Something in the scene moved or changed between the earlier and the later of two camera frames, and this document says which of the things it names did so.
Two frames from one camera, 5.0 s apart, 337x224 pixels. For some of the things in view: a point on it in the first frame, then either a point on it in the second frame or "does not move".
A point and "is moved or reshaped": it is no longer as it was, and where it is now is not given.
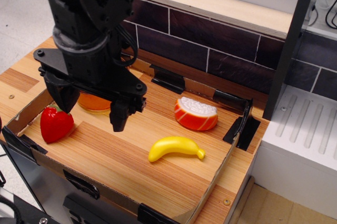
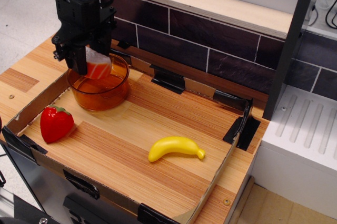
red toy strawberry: x=55 y=123 does not move
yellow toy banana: x=166 y=145 does not move
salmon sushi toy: x=195 y=114 is moved or reshaped
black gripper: x=92 y=67 to x=79 y=17
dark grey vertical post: x=291 y=42 does not move
